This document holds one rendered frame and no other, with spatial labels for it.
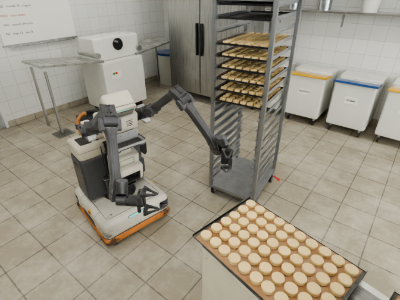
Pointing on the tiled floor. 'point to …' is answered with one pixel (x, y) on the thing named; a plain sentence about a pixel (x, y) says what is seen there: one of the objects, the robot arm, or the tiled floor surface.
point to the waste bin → (164, 66)
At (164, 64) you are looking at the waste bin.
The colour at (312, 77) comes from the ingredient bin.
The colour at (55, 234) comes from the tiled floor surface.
